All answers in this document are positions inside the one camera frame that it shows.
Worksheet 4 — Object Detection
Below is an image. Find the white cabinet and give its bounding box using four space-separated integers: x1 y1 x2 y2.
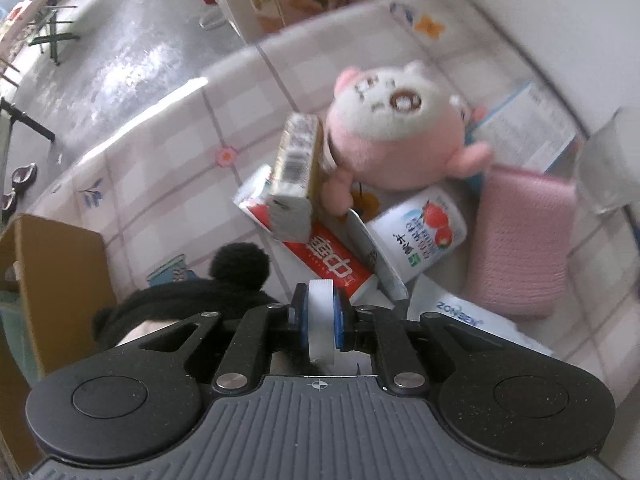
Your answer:
205 0 261 43

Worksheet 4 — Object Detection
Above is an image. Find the blue white tissue packet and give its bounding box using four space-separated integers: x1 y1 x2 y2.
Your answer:
407 275 556 358

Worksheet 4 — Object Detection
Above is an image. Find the white yogurt cup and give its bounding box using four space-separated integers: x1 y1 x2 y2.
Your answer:
362 185 468 286

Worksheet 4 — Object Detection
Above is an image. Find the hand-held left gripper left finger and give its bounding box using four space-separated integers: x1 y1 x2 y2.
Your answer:
115 282 311 396

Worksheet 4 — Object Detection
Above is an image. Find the small gold box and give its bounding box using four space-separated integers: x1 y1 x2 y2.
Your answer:
267 112 326 243

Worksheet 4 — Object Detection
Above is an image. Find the pink plush toy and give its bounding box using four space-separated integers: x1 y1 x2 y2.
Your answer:
320 59 493 217

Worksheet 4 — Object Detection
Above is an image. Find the cardboard box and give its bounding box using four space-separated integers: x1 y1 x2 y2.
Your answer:
0 214 118 476

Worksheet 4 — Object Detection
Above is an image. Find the green folding stool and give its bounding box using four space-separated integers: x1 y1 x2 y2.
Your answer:
27 2 81 66

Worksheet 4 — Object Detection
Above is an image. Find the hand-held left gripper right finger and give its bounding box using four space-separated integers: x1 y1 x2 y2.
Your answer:
332 290 547 398

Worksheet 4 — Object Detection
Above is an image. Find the pink sponge cloth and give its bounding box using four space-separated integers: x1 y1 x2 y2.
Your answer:
460 165 578 318

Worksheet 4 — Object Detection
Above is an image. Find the red toothpaste box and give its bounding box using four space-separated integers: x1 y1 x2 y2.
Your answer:
232 165 408 308

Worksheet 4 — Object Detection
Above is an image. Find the blue white paper box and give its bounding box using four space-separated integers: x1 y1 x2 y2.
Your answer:
465 80 583 183

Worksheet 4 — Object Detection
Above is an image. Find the clear glass cup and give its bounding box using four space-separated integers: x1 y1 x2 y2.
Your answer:
572 107 640 216

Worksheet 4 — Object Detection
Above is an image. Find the white tape roll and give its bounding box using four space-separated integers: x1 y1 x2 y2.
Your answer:
307 280 337 365

